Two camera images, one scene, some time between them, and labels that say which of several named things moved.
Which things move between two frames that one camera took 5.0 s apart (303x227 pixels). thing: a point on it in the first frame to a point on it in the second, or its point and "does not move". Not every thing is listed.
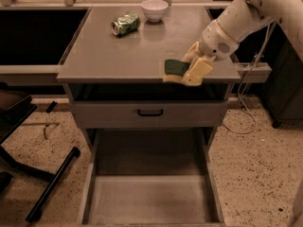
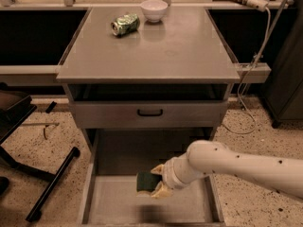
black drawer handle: (151, 114) does not move
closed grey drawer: (149, 114) does not move
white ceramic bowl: (154, 9) does not move
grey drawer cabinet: (149, 139) does not move
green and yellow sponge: (174, 70) to (147, 183)
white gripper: (215, 41) to (170, 173)
